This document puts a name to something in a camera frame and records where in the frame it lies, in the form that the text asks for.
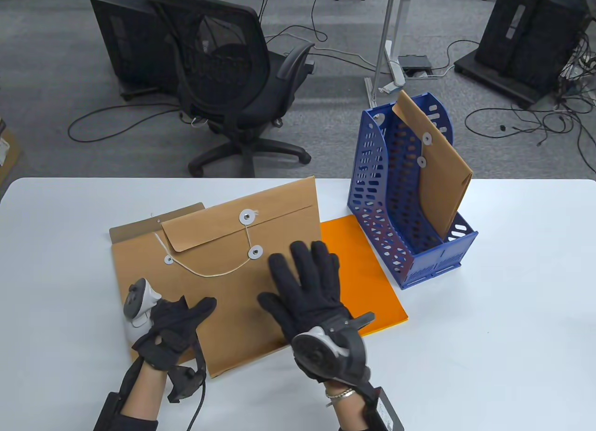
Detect person's right hand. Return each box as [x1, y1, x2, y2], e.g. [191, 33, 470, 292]
[257, 240, 352, 337]

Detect person's left hand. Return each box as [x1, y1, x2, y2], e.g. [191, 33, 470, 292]
[132, 296, 217, 371]

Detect person's left forearm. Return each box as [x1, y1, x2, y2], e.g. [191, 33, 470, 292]
[121, 364, 169, 423]

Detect black left forearm pack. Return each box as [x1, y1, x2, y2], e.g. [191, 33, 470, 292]
[93, 392, 135, 431]

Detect white left hand controller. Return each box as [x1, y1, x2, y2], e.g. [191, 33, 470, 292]
[123, 278, 163, 343]

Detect grey metal desk leg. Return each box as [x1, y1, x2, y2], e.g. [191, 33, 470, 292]
[365, 0, 410, 101]

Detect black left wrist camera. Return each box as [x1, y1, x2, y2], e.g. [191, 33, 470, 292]
[167, 366, 207, 403]

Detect thin black floor cable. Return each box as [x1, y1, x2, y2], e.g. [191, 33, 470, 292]
[258, 0, 379, 71]

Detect blue plastic file holder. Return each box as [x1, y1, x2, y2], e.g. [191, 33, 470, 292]
[347, 93, 479, 290]

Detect person's right forearm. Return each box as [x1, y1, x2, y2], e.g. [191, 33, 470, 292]
[325, 380, 369, 431]

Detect black floor box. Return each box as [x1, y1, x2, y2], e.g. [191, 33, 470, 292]
[400, 55, 433, 75]

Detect cardboard box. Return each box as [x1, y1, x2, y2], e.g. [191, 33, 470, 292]
[0, 119, 23, 186]

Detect tangle of black cables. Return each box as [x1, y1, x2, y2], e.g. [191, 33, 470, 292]
[465, 31, 596, 175]

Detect brown document pouch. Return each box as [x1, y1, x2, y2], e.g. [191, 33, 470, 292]
[161, 176, 359, 378]
[109, 202, 211, 363]
[392, 90, 473, 238]

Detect black computer tower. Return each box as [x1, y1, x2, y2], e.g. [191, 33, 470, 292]
[89, 0, 187, 101]

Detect black mesh office chair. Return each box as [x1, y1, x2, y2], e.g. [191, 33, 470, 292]
[137, 0, 317, 178]

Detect black right forearm pack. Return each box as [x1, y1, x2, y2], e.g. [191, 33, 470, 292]
[367, 387, 405, 431]

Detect long black floor cable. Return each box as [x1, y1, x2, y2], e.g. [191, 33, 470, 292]
[68, 103, 183, 143]

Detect orange cardstock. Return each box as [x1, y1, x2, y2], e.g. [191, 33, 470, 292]
[319, 215, 409, 337]

